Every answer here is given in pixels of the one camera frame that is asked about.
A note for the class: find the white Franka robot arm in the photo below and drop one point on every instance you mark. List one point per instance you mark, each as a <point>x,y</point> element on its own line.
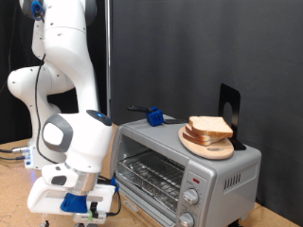
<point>69,63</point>

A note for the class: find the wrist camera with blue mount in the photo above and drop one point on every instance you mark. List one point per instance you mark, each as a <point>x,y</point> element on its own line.
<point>74,203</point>

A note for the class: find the silver toaster oven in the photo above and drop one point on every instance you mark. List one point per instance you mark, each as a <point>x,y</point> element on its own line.
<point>167,135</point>

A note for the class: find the round wooden board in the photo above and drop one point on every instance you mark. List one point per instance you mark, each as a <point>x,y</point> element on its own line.
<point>208,152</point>

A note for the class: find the black metal bookend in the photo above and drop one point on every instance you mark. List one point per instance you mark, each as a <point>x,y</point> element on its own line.
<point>235,97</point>

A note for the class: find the metal spatula with blue block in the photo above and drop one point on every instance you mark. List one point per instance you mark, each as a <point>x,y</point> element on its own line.
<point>154,117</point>

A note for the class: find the silver oven knob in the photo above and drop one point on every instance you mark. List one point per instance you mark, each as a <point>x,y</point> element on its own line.
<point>190,196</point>
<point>186,219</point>

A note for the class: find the vertical metal pole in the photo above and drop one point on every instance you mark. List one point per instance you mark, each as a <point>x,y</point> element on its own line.
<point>108,63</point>

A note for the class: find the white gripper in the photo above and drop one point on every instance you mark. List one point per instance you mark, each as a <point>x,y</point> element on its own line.
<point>36,203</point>

